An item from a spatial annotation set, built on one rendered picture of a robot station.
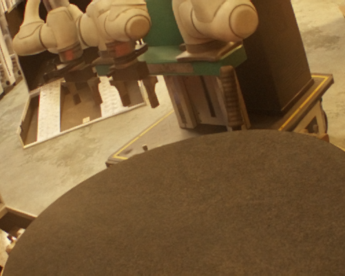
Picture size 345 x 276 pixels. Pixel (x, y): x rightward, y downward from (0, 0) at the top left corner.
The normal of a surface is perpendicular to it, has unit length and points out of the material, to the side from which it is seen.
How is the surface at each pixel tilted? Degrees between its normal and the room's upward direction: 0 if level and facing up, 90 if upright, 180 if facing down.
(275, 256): 0
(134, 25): 98
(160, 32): 90
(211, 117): 90
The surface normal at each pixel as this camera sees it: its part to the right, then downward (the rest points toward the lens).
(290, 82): 0.73, 0.08
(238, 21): 0.52, 0.35
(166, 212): -0.29, -0.86
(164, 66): -0.62, 0.50
